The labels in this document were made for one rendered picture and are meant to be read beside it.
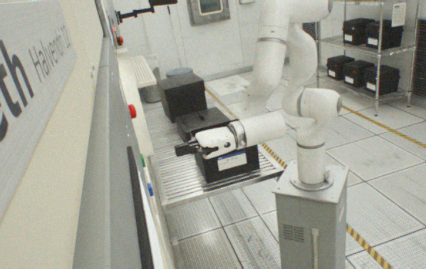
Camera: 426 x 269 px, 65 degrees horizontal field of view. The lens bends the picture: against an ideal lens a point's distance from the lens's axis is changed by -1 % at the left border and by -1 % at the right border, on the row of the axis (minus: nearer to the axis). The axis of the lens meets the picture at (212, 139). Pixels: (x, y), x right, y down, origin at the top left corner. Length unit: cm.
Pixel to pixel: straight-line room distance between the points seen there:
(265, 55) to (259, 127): 21
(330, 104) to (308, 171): 32
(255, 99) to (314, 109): 33
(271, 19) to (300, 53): 26
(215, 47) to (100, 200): 585
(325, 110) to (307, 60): 21
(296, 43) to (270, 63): 26
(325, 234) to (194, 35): 472
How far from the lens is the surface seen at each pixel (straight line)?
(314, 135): 142
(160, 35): 577
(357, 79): 441
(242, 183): 161
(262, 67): 102
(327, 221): 155
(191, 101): 239
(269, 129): 101
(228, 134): 99
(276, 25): 105
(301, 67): 130
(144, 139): 173
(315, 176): 153
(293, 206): 155
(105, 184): 18
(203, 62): 597
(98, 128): 25
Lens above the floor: 164
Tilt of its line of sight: 25 degrees down
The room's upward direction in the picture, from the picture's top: 10 degrees counter-clockwise
